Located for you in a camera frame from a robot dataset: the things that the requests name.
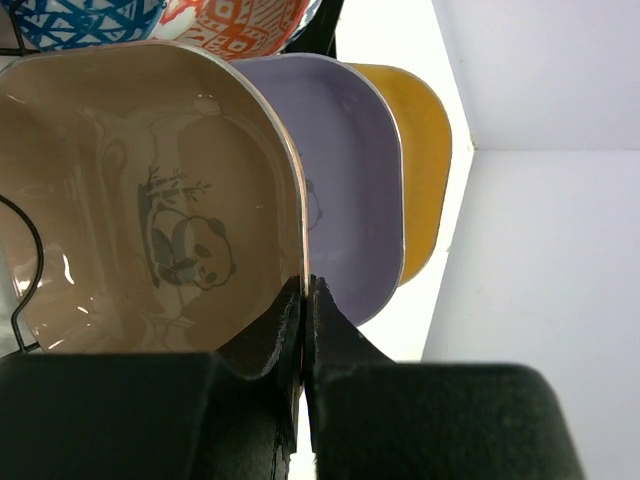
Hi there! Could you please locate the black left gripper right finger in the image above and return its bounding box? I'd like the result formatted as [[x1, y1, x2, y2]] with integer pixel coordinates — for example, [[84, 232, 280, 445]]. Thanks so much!
[[304, 278, 584, 479]]

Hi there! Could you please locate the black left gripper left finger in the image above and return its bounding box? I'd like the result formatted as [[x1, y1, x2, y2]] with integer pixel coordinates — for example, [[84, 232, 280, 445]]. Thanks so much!
[[1, 279, 303, 479]]

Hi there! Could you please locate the brown panda square plate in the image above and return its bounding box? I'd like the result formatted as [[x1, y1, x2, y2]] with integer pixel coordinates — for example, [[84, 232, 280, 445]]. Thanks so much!
[[1, 42, 308, 377]]

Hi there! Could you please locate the purple square plate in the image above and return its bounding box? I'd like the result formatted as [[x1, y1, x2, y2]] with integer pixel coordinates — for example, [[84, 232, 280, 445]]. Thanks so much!
[[233, 53, 405, 325]]

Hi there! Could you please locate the yellow square plate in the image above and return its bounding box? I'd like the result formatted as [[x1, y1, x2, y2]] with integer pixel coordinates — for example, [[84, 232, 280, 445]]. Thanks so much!
[[353, 64, 452, 285]]

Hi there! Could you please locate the blue patterned bowl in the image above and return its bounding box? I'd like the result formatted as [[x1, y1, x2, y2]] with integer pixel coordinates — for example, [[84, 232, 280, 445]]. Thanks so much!
[[1, 0, 167, 52]]

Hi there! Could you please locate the black wire dish rack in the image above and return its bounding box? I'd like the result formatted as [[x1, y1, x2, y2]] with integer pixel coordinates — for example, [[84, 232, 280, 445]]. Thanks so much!
[[1, 1, 343, 357]]

